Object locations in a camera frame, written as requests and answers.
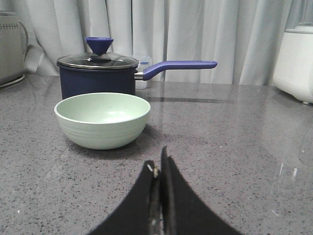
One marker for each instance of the light green bowl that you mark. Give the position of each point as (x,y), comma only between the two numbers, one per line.
(102,121)

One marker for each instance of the cream toaster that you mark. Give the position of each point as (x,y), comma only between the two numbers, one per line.
(13,48)

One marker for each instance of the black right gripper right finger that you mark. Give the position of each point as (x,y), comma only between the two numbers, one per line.
(184,213)

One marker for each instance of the glass lid blue knob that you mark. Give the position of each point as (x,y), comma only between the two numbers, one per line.
(99,58)

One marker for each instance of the white curtain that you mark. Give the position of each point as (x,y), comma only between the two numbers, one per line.
(243,36)

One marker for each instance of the dark blue saucepan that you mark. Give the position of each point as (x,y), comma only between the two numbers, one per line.
(82,81)

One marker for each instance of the white appliance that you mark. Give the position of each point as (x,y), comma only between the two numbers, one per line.
(293,72)

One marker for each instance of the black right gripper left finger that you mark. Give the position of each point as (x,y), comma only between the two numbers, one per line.
(139,212)

